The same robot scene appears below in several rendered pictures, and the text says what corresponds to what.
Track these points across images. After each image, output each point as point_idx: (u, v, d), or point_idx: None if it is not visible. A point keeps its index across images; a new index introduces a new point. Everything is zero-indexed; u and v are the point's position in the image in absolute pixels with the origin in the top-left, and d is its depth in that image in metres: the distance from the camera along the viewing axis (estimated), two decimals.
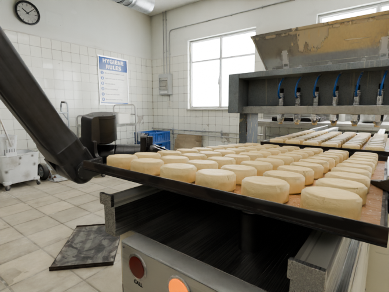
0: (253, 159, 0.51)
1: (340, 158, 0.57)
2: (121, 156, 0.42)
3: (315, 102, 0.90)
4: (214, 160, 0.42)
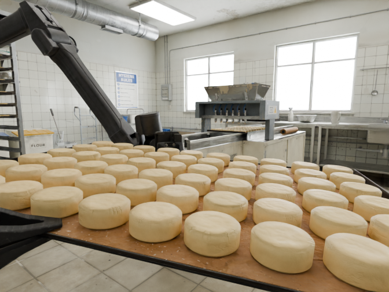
0: (157, 168, 0.42)
1: (265, 218, 0.25)
2: (99, 142, 0.61)
3: (226, 114, 2.33)
4: (102, 156, 0.47)
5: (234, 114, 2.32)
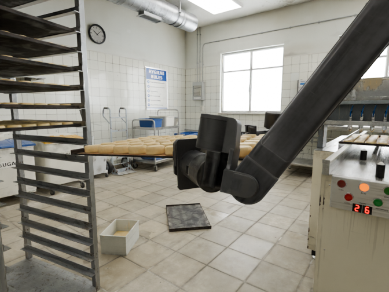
0: None
1: None
2: None
3: (373, 119, 1.61)
4: (240, 141, 0.69)
5: None
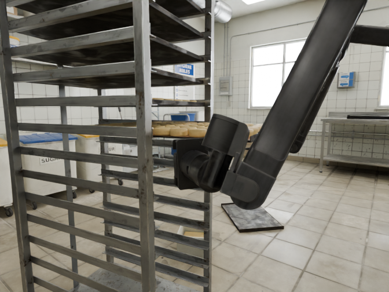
0: None
1: None
2: None
3: None
4: None
5: None
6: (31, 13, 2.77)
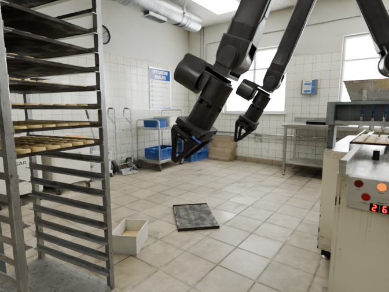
0: None
1: None
2: (24, 149, 0.98)
3: (384, 119, 1.62)
4: (39, 144, 1.13)
5: None
6: None
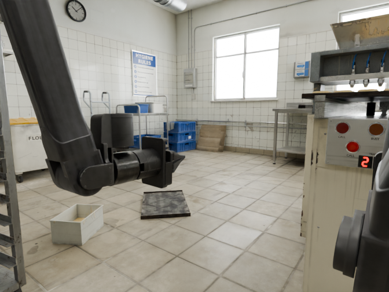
0: None
1: None
2: None
3: (381, 69, 1.28)
4: None
5: None
6: None
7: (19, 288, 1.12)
